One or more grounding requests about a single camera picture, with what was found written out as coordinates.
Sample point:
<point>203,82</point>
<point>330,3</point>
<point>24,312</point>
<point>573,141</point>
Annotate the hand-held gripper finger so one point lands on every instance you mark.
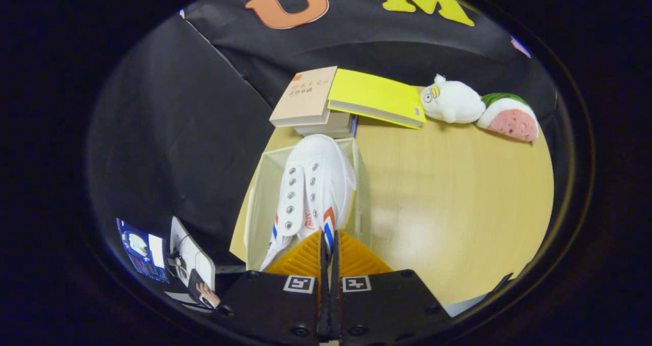
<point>336,285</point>
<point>324,285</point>

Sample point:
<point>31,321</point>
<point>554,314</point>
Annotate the grey fabric storage box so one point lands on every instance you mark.
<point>362,193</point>

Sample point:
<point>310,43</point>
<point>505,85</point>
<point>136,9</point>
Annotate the white canvas shoe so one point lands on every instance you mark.
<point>310,172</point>

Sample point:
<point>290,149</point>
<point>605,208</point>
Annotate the white laptop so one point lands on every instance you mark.
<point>196,257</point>

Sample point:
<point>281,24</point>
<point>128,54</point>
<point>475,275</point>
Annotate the beige book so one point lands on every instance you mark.
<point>331,124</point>

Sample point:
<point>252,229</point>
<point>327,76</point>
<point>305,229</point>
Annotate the blue display screen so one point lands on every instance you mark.
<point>140,249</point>

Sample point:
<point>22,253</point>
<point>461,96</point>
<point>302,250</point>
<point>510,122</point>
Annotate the tan cover book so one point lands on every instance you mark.
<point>305,96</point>

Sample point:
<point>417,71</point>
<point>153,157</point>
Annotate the yellow cover book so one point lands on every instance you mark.
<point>374,94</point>

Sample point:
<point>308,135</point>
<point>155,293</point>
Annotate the white plush toy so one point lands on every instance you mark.
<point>453,101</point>

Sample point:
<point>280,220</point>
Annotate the black backdrop cloth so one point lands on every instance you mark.
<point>168,132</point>

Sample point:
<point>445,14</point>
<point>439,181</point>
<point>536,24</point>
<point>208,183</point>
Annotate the watermelon slice plush toy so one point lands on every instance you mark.
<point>509,117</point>

